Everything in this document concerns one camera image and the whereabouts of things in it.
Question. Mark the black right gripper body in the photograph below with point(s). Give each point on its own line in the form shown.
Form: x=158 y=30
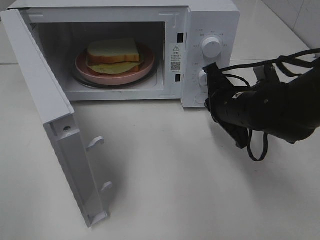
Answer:
x=216 y=84

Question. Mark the round white door button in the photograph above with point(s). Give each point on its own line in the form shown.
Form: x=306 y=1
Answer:
x=201 y=98

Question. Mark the white timer knob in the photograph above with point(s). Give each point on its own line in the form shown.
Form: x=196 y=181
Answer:
x=202 y=78

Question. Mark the pink round plate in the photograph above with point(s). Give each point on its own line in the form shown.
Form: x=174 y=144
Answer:
x=121 y=79

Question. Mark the toast sandwich with cheese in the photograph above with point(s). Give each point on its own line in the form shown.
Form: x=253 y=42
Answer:
x=113 y=56

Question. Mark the white microwave door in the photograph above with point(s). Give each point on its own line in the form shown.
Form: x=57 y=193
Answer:
x=57 y=116

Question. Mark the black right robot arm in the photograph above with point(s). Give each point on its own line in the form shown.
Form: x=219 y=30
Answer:
x=285 y=102

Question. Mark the upper white power knob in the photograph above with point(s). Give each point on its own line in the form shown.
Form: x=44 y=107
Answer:
x=211 y=46

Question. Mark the white warning label sticker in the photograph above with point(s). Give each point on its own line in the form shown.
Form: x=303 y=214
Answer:
x=175 y=57

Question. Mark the white microwave oven body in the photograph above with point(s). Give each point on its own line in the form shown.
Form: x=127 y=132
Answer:
x=63 y=29

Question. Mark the glass microwave turntable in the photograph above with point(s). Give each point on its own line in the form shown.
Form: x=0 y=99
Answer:
x=77 y=77

